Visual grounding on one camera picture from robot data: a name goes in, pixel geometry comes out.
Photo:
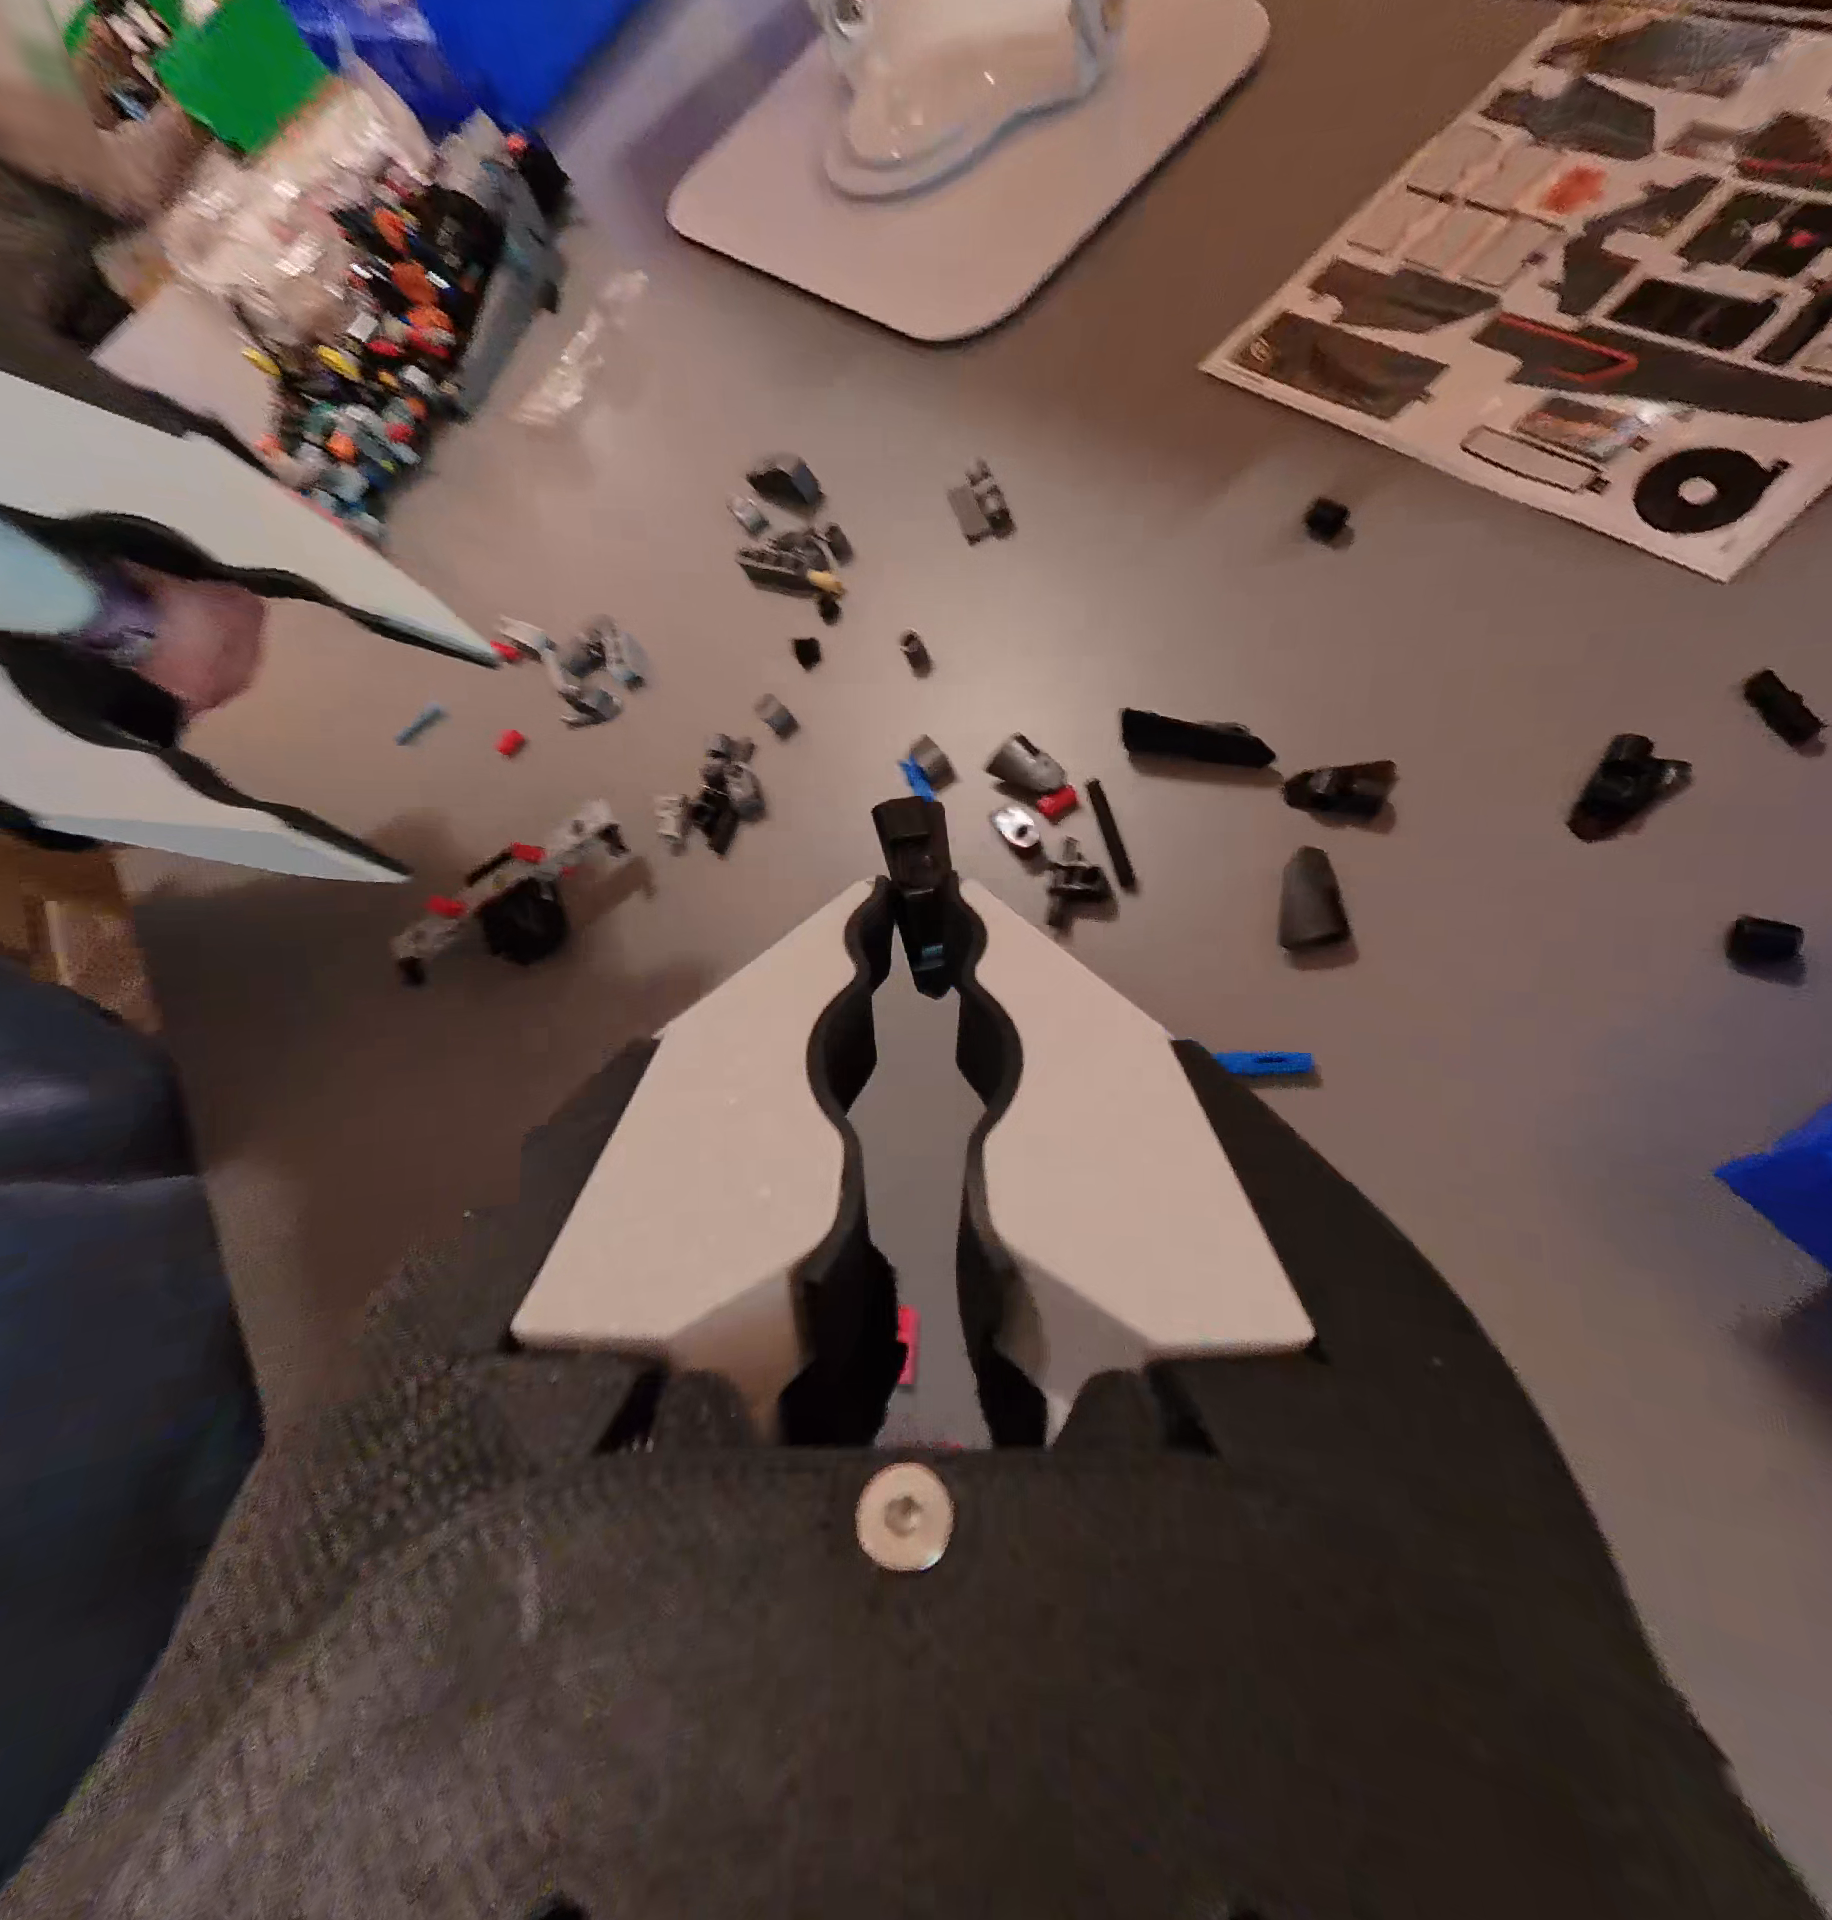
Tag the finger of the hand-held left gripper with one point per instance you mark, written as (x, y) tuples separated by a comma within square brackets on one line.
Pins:
[(166, 478), (108, 782)]

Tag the small black lego piece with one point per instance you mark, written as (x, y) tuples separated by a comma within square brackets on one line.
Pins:
[(1327, 522)]

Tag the long light grey lego beam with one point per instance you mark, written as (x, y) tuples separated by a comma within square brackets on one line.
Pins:
[(595, 842)]

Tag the red pin with grey connector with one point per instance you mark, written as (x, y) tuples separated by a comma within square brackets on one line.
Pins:
[(523, 640)]

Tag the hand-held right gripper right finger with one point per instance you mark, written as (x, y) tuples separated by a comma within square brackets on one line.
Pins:
[(1141, 1187)]

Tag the dark grey curved lego brick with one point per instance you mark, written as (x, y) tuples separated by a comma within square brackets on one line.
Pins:
[(784, 478)]

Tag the small bluish grey lego piece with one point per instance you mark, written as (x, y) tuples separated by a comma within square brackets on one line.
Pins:
[(421, 726)]

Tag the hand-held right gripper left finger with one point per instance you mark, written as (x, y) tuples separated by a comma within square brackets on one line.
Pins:
[(694, 1187)]

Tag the partly built lego model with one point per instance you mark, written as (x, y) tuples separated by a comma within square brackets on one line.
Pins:
[(405, 316)]

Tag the pile of black lego pieces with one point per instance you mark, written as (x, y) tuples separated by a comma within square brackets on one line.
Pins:
[(1322, 899)]

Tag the dark grey angled lego beam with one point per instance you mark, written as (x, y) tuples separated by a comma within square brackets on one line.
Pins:
[(791, 562)]

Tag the green storage bin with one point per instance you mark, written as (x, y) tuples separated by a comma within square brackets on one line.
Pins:
[(241, 68)]

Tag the small grey lego brick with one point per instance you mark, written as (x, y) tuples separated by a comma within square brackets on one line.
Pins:
[(776, 718)]

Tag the dark round lego bushing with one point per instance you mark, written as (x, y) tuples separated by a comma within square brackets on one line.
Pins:
[(915, 650)]

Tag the person's left hand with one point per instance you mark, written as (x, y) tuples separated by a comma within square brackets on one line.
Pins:
[(198, 636)]

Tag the blue storage bin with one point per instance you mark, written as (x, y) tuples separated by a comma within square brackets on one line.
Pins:
[(499, 49), (1818, 1201)]

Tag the black angled lego piece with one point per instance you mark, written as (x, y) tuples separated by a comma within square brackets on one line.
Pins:
[(915, 856)]

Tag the person's blue clothing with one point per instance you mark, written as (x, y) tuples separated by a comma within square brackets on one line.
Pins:
[(79, 1411)]

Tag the small clear plastic bag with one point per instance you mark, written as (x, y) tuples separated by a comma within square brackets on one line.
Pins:
[(584, 344)]

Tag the cluster of grey lego connectors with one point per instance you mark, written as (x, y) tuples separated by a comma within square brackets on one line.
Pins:
[(595, 671)]

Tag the grey double lego connector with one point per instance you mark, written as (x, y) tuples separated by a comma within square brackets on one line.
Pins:
[(982, 502)]

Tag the lego sticker sheet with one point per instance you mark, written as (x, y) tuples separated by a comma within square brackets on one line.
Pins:
[(1577, 269)]

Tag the cluster of dark lego connectors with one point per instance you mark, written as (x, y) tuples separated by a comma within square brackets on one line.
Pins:
[(714, 796)]

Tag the blue lego pin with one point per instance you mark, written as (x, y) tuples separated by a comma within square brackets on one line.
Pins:
[(1263, 1065)]

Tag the blue pin with grey connector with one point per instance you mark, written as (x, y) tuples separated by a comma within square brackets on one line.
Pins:
[(928, 769)]

